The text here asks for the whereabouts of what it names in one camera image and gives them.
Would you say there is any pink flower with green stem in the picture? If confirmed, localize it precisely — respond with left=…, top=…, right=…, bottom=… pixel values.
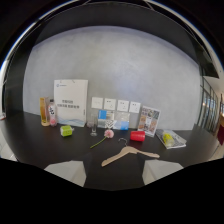
left=89, top=129, right=115, bottom=150

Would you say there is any wooden clothes hanger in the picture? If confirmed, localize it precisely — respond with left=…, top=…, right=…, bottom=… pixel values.
left=100, top=137, right=161, bottom=168

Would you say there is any yellow packet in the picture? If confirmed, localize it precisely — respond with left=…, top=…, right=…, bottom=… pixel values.
left=162, top=131, right=176, bottom=148

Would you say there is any magazine in plastic wrap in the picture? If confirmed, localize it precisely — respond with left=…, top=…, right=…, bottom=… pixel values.
left=155, top=128, right=188, bottom=150

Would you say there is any red cylindrical cup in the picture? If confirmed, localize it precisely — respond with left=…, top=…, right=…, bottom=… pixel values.
left=129, top=130, right=146, bottom=143

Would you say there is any green and white cube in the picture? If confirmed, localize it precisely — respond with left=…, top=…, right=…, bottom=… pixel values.
left=59, top=124, right=75, bottom=138

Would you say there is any colourful photo brochure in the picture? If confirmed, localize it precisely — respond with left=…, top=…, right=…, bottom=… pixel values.
left=137, top=105, right=162, bottom=138

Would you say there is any clear glass vase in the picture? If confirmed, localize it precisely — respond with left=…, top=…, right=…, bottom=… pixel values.
left=89, top=113, right=99, bottom=137

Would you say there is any blue and white packet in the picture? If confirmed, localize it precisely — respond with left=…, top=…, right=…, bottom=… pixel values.
left=112, top=112, right=131, bottom=131

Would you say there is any clear bottle with pink label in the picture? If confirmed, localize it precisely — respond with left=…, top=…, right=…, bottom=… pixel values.
left=47, top=98, right=58, bottom=128

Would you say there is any blue and white leaflet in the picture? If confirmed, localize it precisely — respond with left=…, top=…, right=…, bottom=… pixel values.
left=97, top=109, right=116, bottom=129

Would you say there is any tall yellow bottle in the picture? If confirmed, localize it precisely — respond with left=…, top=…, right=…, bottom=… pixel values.
left=39, top=96, right=51, bottom=127

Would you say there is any white paper shopping bag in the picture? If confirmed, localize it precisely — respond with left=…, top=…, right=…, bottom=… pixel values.
left=53, top=79, right=89, bottom=128

